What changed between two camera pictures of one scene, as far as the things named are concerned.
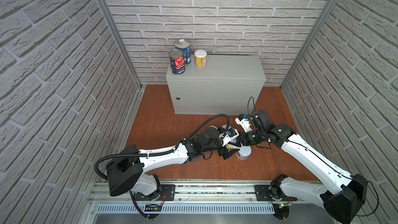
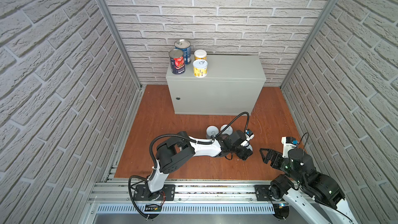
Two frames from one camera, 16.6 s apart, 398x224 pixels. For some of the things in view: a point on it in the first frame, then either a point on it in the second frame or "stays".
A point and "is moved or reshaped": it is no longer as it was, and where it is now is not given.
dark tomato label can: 176,61 stays
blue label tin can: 184,45 stays
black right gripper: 243,135 → 277,156
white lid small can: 200,58 stays
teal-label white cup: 224,126 stays
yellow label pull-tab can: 229,146 is moved or reshaped
